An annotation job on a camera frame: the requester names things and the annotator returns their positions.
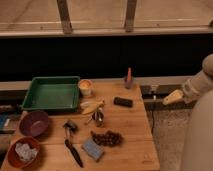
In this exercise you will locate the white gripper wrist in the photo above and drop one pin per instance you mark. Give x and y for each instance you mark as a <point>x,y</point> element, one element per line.
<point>192,89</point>

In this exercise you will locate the yellow banana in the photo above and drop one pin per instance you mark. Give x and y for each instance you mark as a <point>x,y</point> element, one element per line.
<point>90,106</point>

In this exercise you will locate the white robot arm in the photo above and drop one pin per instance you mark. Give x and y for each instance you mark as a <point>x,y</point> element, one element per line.
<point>197,152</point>

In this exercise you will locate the yellow cup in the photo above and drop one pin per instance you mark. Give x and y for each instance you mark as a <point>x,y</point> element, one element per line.
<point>85,87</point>

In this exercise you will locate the orange carrot in holder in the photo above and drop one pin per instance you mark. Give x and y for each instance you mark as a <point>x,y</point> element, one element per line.
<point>128,79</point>

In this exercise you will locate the black rectangular block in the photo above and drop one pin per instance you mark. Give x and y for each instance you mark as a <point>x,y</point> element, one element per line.
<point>123,102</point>

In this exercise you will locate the dark grape bunch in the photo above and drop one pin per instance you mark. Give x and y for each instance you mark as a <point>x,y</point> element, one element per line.
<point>108,138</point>

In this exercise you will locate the blue sponge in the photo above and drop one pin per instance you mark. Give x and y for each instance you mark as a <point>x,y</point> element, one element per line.
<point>93,149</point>

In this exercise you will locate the green plastic tray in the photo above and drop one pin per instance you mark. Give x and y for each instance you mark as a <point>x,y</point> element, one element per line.
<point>52,93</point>

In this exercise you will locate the purple bowl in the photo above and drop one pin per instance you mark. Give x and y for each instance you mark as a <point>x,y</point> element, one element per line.
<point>34,123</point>

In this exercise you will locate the crumpled white paper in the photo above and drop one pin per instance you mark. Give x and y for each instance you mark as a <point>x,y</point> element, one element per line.
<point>25,152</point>

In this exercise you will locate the red bowl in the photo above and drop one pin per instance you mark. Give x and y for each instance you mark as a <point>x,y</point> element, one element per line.
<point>13,157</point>

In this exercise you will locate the black handled knife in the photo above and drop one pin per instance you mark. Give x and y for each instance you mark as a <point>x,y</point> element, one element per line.
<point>72,149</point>

